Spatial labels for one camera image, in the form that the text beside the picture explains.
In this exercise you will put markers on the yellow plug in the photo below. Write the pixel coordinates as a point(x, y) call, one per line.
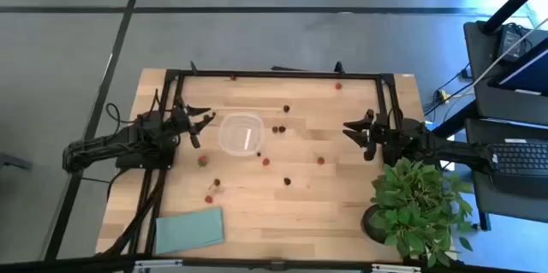
point(443, 96)

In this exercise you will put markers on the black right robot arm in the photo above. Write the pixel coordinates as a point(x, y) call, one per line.
point(449, 151)

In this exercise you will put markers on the dark grey desk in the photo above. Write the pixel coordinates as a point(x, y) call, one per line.
point(479, 50)
point(514, 209)

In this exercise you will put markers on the black plant pot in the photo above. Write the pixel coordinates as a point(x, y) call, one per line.
point(371, 230)

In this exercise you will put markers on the black power adapter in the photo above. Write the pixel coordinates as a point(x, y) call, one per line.
point(510, 42)

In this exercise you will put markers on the grey furniture foot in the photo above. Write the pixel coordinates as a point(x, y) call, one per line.
point(13, 162)

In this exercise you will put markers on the black keyboard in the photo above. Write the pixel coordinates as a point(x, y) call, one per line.
point(518, 159)

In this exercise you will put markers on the red strawberry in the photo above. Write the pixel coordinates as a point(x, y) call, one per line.
point(203, 161)

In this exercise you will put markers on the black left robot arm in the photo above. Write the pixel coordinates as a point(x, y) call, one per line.
point(107, 144)

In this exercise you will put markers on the red raspberry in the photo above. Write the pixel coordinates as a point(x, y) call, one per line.
point(320, 160)
point(208, 199)
point(338, 86)
point(266, 162)

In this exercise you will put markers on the silver metal bracket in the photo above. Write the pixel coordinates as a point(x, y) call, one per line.
point(158, 263)
point(396, 268)

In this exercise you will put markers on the black rig crossbar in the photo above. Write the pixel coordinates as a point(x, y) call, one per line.
point(64, 264)

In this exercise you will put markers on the clear plastic tupperware container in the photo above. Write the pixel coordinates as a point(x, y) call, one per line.
point(233, 136)

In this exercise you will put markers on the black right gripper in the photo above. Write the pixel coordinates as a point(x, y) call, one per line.
point(379, 134)

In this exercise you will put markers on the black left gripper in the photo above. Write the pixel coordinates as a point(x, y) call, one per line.
point(182, 121)

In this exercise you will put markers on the black frame clamp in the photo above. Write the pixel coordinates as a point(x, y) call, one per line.
point(193, 67)
point(339, 67)

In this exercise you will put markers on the black rig pole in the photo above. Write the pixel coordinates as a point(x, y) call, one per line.
point(458, 119)
point(514, 3)

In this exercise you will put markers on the green leafy plant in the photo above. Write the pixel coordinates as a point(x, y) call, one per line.
point(415, 209)

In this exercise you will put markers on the black monitor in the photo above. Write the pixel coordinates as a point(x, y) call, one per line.
point(531, 76)

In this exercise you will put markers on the black metal table frame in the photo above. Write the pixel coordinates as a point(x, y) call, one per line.
point(278, 74)

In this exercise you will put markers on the teal folded cloth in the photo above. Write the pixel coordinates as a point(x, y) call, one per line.
point(190, 230)

